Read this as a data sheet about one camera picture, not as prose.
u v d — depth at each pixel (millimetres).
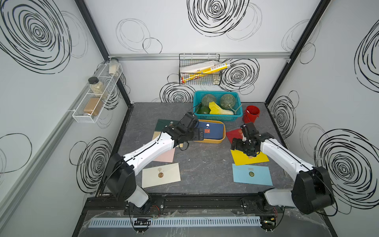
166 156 874
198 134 723
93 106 665
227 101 1082
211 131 1007
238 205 754
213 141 962
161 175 845
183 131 608
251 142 618
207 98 1084
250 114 1018
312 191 408
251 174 846
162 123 1084
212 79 862
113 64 866
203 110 1053
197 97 1166
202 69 871
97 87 707
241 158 913
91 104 678
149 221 715
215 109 1047
